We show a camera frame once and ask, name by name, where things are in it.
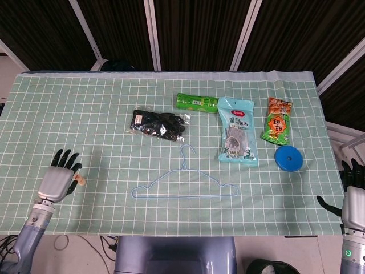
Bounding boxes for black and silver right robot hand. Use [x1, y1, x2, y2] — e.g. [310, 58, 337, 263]
[315, 158, 365, 235]

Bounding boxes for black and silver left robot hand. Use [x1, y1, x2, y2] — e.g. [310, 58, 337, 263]
[36, 148, 83, 203]

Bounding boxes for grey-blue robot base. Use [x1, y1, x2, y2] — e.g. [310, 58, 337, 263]
[113, 236, 238, 274]

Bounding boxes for green checked tablecloth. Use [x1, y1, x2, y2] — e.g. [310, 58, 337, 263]
[0, 70, 345, 237]

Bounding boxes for blue round disc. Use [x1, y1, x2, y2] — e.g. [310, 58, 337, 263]
[274, 145, 305, 172]

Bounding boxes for green and orange snack bag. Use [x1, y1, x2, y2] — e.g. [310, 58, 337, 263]
[261, 96, 294, 146]

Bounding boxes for black trash bin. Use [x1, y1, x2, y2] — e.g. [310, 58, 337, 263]
[245, 259, 300, 274]

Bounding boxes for black gloves in clear bag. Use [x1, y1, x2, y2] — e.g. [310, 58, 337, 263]
[127, 109, 191, 143]

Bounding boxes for black object behind table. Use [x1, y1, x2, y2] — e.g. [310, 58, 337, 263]
[100, 59, 137, 72]

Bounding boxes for light blue cleaning cloth package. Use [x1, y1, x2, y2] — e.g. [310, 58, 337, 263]
[217, 96, 259, 168]

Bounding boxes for green roll pack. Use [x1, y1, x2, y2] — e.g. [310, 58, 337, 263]
[175, 92, 220, 114]

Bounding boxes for white metal frame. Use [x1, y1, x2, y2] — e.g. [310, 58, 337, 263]
[325, 121, 365, 166]

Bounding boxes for black floor cable bundle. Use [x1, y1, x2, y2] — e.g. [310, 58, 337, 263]
[0, 234, 21, 262]

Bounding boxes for black cable with plug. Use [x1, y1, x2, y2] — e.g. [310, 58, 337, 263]
[99, 235, 120, 262]

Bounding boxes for light blue wire hanger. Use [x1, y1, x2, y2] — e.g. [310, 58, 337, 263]
[131, 144, 239, 199]

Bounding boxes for white partition post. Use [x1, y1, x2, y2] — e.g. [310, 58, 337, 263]
[315, 36, 365, 96]
[0, 38, 30, 71]
[229, 0, 263, 72]
[68, 0, 108, 71]
[143, 0, 162, 71]

